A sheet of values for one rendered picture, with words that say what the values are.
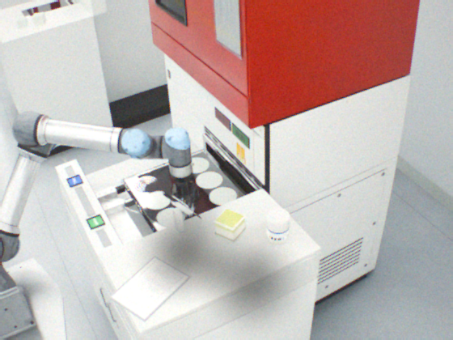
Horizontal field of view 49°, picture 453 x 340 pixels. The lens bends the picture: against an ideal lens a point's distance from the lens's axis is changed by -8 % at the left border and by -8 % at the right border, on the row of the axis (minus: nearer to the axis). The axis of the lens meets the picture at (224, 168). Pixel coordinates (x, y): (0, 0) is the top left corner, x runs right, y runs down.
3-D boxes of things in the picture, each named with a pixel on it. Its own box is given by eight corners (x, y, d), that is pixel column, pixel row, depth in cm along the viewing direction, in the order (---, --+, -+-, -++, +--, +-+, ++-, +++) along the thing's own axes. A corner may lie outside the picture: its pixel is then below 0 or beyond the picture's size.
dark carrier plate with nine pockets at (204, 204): (203, 152, 217) (203, 151, 217) (247, 200, 193) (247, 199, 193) (125, 181, 205) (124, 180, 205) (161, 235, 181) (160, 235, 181)
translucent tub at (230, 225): (227, 222, 175) (226, 206, 171) (247, 230, 171) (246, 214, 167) (213, 235, 170) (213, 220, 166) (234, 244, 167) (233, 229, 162)
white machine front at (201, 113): (175, 115, 254) (167, 40, 229) (269, 215, 197) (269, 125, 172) (170, 117, 253) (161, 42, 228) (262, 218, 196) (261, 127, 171)
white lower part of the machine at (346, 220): (289, 194, 330) (291, 78, 279) (373, 278, 272) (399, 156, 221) (186, 238, 304) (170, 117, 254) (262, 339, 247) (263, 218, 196)
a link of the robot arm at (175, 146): (164, 125, 167) (191, 125, 166) (167, 153, 174) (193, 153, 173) (159, 139, 161) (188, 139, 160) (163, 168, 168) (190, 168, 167)
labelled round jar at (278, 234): (281, 226, 172) (281, 204, 166) (293, 239, 167) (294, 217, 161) (262, 235, 169) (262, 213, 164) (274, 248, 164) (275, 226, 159)
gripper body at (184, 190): (172, 210, 177) (168, 181, 169) (175, 193, 183) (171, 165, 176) (196, 209, 176) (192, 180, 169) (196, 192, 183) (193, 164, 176)
